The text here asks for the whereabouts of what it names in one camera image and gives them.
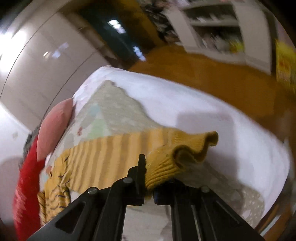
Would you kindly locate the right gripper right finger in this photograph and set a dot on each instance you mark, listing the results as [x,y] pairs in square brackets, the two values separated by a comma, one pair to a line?
[200,214]

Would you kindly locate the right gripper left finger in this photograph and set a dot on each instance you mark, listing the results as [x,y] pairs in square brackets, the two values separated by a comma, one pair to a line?
[98,214]

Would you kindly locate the yellow striped knit sweater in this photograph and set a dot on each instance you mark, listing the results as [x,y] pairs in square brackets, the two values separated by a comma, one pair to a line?
[100,162]

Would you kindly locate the red floral long pillow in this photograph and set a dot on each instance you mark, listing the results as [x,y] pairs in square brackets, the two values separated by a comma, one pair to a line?
[25,204]

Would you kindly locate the grey knit blanket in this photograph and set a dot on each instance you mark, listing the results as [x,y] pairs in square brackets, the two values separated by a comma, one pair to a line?
[28,144]

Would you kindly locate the patchwork heart quilt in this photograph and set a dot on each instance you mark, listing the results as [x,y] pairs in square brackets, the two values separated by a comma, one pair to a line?
[110,111]

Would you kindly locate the beige glossy wardrobe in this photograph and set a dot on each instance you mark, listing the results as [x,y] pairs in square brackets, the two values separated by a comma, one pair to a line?
[43,66]

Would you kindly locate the yellow printed box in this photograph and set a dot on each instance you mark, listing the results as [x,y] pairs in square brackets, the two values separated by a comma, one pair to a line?
[285,65]

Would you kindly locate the white open shelf cabinet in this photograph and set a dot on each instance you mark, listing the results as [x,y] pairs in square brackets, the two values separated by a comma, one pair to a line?
[236,32]

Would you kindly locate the pink corduroy pillow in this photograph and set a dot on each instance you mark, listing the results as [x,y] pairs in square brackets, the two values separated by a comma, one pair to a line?
[53,127]

